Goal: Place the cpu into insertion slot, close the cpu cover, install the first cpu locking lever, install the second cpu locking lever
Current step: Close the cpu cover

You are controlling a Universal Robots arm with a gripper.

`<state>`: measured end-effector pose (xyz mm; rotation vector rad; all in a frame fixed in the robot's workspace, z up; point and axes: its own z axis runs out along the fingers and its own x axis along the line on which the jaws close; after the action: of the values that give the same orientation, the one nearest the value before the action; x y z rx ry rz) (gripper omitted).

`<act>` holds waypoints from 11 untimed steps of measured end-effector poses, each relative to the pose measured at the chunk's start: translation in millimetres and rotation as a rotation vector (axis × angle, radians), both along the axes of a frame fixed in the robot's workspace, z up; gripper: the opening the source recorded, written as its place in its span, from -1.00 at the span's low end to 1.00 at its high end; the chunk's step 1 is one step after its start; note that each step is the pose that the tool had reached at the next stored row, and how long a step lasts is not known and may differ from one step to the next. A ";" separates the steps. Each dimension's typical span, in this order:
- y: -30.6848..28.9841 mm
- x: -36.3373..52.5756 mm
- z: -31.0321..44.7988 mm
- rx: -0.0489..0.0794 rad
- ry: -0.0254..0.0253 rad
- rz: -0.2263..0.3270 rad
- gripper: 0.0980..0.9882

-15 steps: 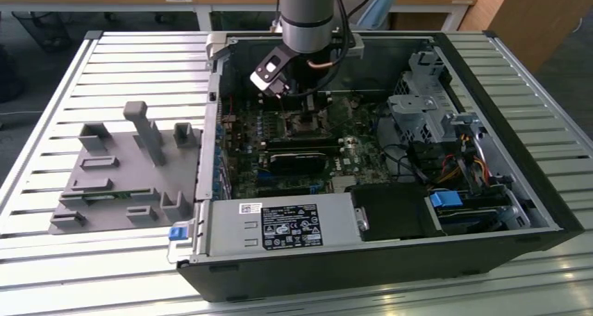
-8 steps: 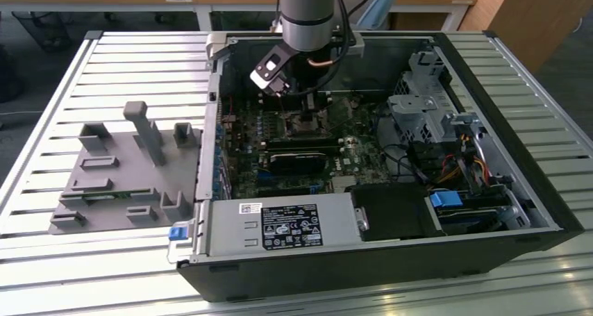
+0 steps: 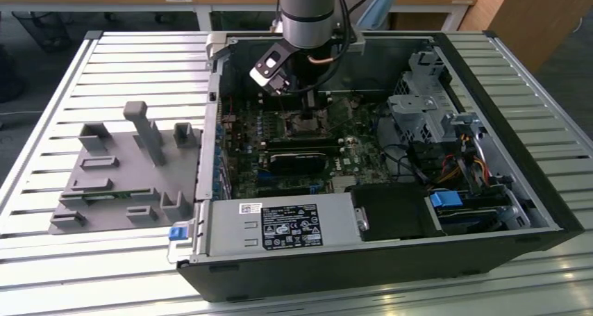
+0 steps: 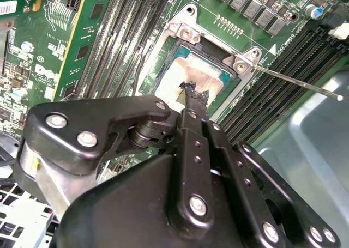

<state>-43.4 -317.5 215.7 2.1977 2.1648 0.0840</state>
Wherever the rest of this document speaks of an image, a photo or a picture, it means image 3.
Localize metal socket cover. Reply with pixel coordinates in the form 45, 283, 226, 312
288, 116, 332, 136

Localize CPU socket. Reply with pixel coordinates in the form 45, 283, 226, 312
284, 113, 335, 138

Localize RAM slot white clips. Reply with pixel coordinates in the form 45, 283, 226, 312
267, 141, 337, 147

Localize silver drive cage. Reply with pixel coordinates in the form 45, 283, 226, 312
385, 50, 468, 147

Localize green motherboard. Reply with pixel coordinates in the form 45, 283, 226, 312
214, 86, 395, 199

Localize black graphics card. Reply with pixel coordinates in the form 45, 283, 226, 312
267, 151, 328, 176

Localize silver chipset heatsink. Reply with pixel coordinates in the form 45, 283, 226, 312
333, 176, 363, 192

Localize black plastic shroud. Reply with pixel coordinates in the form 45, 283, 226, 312
345, 183, 445, 242

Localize blue plastic tab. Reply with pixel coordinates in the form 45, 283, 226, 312
428, 190, 463, 210

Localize grey parts rack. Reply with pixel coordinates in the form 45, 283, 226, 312
47, 100, 204, 237

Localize silver power supply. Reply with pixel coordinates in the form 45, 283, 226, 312
202, 192, 361, 256

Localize wooden cabinet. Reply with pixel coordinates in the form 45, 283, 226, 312
458, 0, 593, 74

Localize green RAM stick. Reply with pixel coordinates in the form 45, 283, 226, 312
82, 190, 156, 201

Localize black PC case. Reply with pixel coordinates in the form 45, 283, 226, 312
174, 30, 584, 303

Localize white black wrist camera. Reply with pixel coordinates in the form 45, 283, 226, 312
249, 41, 297, 88

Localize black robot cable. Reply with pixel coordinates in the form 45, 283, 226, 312
284, 0, 376, 94

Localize yellow red wire bundle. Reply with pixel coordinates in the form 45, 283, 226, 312
439, 155, 491, 184

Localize black wire waste bin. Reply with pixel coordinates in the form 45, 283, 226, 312
10, 12, 73, 53

